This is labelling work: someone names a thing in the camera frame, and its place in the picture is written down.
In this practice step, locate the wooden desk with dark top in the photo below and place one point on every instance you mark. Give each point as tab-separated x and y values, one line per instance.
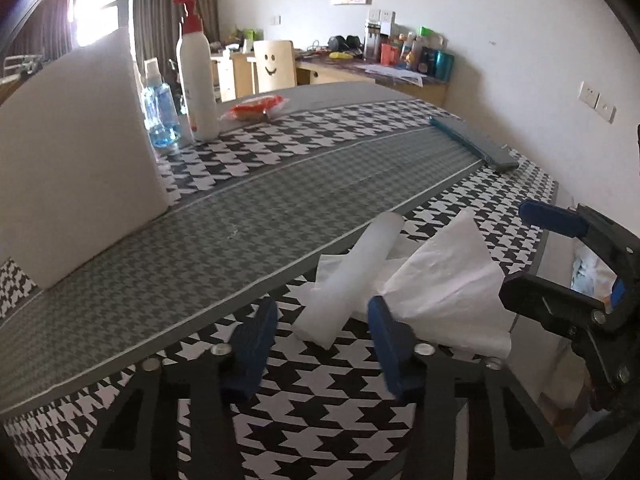
340	72

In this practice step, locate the black headphones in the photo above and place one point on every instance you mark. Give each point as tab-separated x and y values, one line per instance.
345	44

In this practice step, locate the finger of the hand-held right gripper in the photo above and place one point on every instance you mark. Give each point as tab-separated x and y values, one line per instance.
550	300
550	217

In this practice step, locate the wooden desk with drawers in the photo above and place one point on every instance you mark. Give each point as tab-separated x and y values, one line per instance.
235	77

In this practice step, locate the white wall socket pair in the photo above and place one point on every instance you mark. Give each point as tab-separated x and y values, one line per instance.
381	15

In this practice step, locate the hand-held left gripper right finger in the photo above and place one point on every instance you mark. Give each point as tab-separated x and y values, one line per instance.
395	350

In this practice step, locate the white foam tube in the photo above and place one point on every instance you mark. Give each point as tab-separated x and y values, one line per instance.
350	280

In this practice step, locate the stack of blue face masks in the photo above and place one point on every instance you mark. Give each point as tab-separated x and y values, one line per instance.
475	142

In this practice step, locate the white foam board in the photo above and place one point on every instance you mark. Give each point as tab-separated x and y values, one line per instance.
75	160

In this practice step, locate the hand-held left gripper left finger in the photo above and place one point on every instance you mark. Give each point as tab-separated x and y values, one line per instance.
250	345

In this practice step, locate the wooden chair with smiley face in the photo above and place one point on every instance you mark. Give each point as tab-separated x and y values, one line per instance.
274	66

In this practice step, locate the blue spray bottle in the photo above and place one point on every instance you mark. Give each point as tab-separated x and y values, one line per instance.
161	110

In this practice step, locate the red box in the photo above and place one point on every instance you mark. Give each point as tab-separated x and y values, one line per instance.
390	54

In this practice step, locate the white pump bottle red cap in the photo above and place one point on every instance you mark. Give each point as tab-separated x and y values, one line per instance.
197	85

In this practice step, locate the teal can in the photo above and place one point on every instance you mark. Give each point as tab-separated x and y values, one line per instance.
444	65

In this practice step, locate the white tissue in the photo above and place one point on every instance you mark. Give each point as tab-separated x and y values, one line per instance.
450	280

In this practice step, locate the yellow object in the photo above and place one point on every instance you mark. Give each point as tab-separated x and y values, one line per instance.
340	55

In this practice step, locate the houndstooth tablecloth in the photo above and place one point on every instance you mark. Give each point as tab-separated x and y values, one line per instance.
275	185

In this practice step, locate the orange snack packet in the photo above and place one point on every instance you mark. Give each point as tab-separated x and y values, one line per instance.
255	106

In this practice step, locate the green box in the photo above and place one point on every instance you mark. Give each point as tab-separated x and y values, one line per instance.
253	35

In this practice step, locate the glass balcony door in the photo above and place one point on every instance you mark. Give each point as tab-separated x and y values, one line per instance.
100	10

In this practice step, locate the white papers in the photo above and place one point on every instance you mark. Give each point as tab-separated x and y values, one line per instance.
390	72

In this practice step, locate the white wall switch pair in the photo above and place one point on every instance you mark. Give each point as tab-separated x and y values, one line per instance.
597	101

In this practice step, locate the green cap bottle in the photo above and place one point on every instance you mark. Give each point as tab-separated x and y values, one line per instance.
425	37

